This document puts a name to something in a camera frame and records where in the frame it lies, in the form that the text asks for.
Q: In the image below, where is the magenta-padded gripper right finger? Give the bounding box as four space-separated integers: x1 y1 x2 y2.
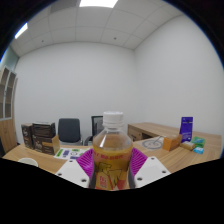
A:
128 147 172 189

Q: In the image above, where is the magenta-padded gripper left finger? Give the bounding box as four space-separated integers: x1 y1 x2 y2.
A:
55 147 95 189

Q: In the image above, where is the orange drink bottle white cap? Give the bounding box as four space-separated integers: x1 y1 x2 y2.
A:
92 110 134 191

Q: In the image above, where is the white printed leaflet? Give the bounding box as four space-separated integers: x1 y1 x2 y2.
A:
53 147 89 161

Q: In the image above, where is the clear round plastic container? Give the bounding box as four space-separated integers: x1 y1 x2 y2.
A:
141 135 165 151

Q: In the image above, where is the orange carton box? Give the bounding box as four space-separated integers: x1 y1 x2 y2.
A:
162 133 183 153

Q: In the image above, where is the dark brown box tan flap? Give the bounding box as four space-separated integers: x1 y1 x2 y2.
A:
32 134 61 156

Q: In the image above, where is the dark padded office chair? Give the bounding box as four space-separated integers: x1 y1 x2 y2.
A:
57 117 83 146

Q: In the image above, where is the wooden side cabinet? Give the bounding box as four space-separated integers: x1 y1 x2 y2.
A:
127 121 183 142

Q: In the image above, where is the green and white mug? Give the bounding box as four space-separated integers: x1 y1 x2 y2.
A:
17 157 40 168

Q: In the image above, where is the small tan box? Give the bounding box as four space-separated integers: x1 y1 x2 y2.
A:
180 141 197 151

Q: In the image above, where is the black carton box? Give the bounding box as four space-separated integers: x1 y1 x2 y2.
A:
31 121 57 139

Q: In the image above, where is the small blue pack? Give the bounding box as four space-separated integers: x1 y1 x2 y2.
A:
193 146 205 155

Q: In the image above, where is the purple upright box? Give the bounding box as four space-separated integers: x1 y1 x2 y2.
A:
179 116 194 144

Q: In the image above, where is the green flat pack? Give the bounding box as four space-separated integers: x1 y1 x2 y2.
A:
190 136 206 148

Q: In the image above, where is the dark box with gold print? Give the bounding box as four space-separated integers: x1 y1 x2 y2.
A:
20 123 35 150

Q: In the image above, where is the wooden glass-door shelf cabinet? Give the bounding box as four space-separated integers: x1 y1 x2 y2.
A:
0 65 19 155

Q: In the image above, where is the square ceiling light panel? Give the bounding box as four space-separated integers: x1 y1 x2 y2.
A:
78 0 119 9
14 22 29 40

